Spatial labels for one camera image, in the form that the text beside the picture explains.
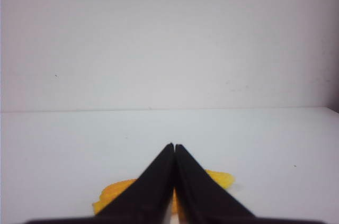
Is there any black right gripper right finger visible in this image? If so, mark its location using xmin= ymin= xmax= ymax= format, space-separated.
xmin=175 ymin=144 xmax=256 ymax=219

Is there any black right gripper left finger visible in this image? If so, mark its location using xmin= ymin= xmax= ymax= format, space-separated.
xmin=96 ymin=143 xmax=175 ymax=218

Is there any yellow corn cob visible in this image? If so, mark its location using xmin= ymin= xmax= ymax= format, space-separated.
xmin=92 ymin=169 xmax=235 ymax=215

